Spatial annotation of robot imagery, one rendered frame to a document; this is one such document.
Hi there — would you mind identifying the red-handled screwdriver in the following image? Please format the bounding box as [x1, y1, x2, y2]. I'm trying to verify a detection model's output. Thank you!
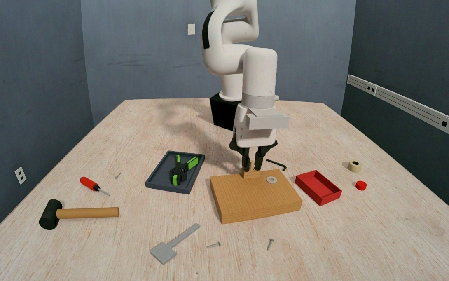
[80, 177, 110, 196]

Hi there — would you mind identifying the red open tray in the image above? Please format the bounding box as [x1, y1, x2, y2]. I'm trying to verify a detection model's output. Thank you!
[295, 170, 342, 206]

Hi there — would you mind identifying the small light wooden block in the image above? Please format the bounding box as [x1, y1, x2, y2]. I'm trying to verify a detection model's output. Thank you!
[242, 167, 261, 179]

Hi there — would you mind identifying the black spring clamp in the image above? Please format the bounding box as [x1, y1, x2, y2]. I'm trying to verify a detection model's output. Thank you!
[170, 153, 199, 185]

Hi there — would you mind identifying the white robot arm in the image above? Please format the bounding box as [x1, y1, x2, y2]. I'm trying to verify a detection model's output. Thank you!
[200, 0, 290, 130]

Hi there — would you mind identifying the red round disc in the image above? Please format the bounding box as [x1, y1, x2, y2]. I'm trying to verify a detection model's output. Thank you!
[355, 180, 367, 191]

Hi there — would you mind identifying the light brown wooden bench board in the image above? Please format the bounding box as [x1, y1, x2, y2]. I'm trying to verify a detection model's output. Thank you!
[210, 167, 303, 224]

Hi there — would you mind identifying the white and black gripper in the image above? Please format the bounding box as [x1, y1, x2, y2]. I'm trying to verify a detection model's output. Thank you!
[229, 103, 278, 172]

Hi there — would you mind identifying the beige cylinder with hole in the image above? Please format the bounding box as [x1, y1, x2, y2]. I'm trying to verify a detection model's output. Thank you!
[348, 159, 362, 173]

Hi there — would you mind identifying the black-headed mallet with wooden handle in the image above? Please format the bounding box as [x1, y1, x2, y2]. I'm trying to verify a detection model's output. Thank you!
[39, 199, 119, 230]

